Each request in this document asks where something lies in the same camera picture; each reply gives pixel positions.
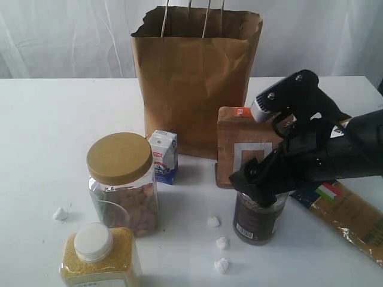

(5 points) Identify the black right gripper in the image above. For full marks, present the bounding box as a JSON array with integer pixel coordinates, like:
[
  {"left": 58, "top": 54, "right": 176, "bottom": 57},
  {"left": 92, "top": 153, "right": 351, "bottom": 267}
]
[{"left": 229, "top": 69, "right": 348, "bottom": 207}]

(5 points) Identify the dark can with clear lid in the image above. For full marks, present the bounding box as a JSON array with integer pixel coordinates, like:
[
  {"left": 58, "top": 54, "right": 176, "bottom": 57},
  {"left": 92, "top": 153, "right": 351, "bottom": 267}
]
[{"left": 233, "top": 192, "right": 288, "bottom": 245}]

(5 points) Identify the yellow grain bottle white cap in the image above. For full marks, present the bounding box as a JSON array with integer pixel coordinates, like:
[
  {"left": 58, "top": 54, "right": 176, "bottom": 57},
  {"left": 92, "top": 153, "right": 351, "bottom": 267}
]
[{"left": 59, "top": 222, "right": 142, "bottom": 286}]

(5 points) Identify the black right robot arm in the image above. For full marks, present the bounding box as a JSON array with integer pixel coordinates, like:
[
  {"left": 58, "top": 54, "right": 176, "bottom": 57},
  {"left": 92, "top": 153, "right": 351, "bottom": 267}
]
[{"left": 229, "top": 69, "right": 382, "bottom": 207}]

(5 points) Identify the brown paper shopping bag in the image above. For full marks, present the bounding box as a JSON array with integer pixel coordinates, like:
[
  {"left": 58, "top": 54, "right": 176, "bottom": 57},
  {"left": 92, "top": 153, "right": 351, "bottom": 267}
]
[{"left": 131, "top": 6, "right": 263, "bottom": 159}]

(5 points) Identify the brown kraft pouch orange label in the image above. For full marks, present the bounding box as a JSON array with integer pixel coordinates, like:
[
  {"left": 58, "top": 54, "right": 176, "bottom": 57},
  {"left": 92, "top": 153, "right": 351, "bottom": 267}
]
[{"left": 215, "top": 106, "right": 282, "bottom": 189}]

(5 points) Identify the white paper wad upper centre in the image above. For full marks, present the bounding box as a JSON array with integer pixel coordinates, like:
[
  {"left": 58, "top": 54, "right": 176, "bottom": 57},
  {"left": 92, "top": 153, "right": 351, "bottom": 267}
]
[{"left": 207, "top": 216, "right": 221, "bottom": 228}]

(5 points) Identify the white paper wad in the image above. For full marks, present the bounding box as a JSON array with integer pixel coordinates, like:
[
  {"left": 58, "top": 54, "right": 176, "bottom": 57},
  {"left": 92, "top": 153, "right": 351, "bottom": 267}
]
[
  {"left": 207, "top": 216, "right": 221, "bottom": 228},
  {"left": 214, "top": 258, "right": 230, "bottom": 274},
  {"left": 53, "top": 207, "right": 69, "bottom": 222},
  {"left": 215, "top": 236, "right": 230, "bottom": 250}
]

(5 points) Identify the spaghetti packet with Italian flag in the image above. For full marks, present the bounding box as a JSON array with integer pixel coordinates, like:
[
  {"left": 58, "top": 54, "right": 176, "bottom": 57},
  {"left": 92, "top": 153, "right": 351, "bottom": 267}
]
[{"left": 290, "top": 180, "right": 382, "bottom": 266}]

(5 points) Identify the small blue white milk carton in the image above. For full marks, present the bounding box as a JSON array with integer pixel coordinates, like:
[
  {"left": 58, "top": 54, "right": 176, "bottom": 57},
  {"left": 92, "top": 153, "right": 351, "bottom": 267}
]
[{"left": 149, "top": 130, "right": 178, "bottom": 185}]

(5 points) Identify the white paper wad middle centre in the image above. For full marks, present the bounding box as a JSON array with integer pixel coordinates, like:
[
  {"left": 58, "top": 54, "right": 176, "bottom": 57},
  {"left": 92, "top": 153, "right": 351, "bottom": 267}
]
[{"left": 215, "top": 236, "right": 230, "bottom": 250}]

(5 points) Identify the white paper wad lower centre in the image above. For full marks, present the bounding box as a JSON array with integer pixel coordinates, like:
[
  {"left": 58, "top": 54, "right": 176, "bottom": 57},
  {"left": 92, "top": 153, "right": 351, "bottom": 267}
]
[{"left": 214, "top": 258, "right": 230, "bottom": 274}]

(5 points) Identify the nut jar with gold lid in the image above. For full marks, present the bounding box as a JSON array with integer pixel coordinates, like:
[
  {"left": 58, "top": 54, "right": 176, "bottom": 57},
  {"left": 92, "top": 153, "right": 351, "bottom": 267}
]
[{"left": 86, "top": 132, "right": 159, "bottom": 237}]

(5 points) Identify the white paper wad far left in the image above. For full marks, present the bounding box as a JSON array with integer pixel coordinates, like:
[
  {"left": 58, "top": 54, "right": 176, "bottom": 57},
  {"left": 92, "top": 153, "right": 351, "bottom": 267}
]
[{"left": 53, "top": 207, "right": 69, "bottom": 222}]

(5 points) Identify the white backdrop curtain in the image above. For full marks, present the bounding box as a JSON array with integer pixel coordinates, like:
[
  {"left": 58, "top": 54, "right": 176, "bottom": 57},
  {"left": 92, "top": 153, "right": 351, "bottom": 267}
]
[{"left": 1, "top": 1, "right": 382, "bottom": 85}]

